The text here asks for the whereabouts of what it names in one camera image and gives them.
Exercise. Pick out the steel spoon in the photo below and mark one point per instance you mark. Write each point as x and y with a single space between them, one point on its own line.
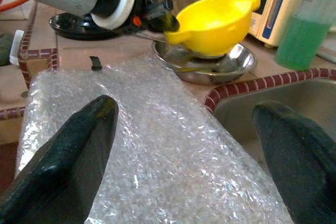
149 36

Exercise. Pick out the cream water ionizer appliance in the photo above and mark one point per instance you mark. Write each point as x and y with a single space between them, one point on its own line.
278 11

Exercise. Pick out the stainless steel sink basin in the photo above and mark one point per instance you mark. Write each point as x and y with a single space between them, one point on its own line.
288 95

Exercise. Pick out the yellow plastic cup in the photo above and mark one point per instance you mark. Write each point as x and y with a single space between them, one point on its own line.
215 24

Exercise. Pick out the black round kettle base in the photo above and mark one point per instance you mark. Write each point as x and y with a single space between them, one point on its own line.
68 28

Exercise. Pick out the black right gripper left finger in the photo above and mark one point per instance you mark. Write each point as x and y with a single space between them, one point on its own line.
65 169

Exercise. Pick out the stainless steel bowl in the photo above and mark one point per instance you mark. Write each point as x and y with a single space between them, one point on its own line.
236 66

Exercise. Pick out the clear bubble wrap sheet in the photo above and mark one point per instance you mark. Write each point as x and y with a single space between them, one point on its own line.
170 142

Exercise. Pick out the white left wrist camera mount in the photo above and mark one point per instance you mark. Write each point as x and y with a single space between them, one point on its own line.
113 23

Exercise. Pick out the green soap bottle blue cap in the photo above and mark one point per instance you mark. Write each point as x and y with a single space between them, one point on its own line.
299 45

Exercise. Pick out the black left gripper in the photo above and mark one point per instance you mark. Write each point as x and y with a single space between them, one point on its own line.
141 11

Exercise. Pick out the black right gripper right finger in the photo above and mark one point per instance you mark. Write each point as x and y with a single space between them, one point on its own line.
302 169

